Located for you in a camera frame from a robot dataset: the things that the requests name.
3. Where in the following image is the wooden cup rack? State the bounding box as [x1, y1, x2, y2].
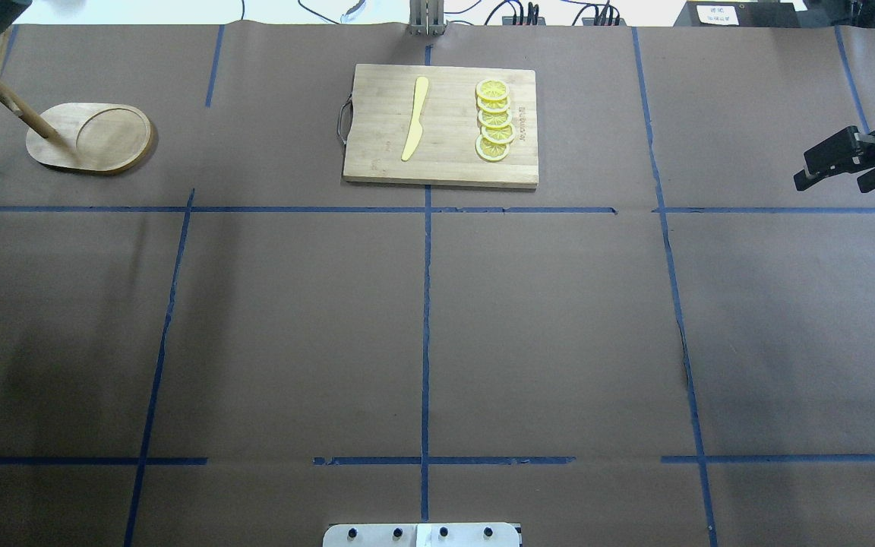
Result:
[0, 30, 154, 175]

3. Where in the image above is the black box with label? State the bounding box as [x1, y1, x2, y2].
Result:
[673, 1, 801, 28]

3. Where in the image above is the lemon slice four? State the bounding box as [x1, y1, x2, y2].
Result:
[480, 122, 515, 144]

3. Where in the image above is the lemon slice two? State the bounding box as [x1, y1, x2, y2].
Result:
[475, 96, 511, 114]

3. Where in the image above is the lemon slice three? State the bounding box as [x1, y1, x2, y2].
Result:
[477, 109, 513, 129]

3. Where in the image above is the lemon slice one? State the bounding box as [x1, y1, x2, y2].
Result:
[475, 77, 510, 103]

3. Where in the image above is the yellow plastic knife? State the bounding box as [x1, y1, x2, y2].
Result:
[400, 76, 430, 162]

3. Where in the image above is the bamboo cutting board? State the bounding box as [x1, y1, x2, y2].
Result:
[343, 65, 539, 191]

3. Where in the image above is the aluminium frame post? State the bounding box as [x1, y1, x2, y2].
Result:
[409, 0, 447, 36]

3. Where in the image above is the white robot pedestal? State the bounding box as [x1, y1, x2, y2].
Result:
[321, 522, 523, 546]

